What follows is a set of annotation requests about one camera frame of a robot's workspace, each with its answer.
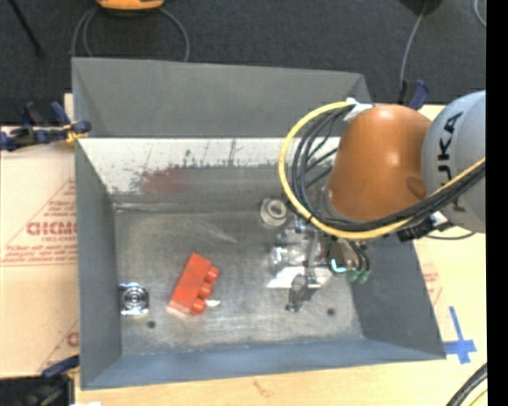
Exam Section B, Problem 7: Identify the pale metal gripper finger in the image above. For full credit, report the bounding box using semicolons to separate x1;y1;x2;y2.
270;220;323;273
285;270;323;313

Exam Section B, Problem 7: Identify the pale grey round cap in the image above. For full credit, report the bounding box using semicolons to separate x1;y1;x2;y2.
260;198;289;228

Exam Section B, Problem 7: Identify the grey metal bin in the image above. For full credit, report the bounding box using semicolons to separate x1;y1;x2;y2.
70;57;446;391

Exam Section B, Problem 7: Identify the red toy building brick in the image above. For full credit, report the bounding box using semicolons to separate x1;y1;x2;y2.
167;251;222;316

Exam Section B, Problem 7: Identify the shiny metal round knob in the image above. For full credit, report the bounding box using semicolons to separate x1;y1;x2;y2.
118;282;151;317

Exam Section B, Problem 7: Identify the cardboard board with red print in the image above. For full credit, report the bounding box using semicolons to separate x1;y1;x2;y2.
0;124;82;381

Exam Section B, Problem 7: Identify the black cylinder on white bracket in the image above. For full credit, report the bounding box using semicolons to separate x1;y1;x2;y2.
396;210;455;243

